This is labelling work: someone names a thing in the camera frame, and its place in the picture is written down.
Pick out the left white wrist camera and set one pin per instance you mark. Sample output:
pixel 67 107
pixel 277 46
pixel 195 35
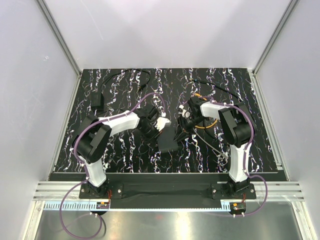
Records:
pixel 162 122

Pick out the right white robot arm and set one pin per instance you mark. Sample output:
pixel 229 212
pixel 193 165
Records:
pixel 239 161

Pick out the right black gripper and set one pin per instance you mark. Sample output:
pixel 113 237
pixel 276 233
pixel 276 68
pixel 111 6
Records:
pixel 182 127

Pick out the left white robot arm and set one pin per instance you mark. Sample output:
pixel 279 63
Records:
pixel 91 139

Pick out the aluminium front rail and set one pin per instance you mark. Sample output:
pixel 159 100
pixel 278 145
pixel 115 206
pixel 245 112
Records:
pixel 277 190

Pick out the black cable gold connector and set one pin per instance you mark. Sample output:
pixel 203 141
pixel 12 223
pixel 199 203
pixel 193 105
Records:
pixel 225 91

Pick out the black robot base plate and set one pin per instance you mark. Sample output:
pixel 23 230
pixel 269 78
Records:
pixel 170 188

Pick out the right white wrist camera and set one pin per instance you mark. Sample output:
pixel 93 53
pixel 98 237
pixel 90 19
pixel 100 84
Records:
pixel 183 111

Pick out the aluminium frame post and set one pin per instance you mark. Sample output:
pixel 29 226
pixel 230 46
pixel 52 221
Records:
pixel 43 7
pixel 275 35

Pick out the left aluminium frame post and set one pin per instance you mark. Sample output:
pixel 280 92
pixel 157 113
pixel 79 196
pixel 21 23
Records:
pixel 43 7

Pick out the white slotted cable duct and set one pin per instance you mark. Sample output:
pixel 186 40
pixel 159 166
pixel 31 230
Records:
pixel 139 206

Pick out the right aluminium frame post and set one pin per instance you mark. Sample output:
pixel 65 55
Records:
pixel 275 35

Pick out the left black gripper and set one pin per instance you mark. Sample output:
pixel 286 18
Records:
pixel 152 140

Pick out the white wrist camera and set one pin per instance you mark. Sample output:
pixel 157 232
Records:
pixel 183 111
pixel 162 122

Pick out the black marble pattern mat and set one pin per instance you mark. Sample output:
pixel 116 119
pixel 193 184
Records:
pixel 166 88

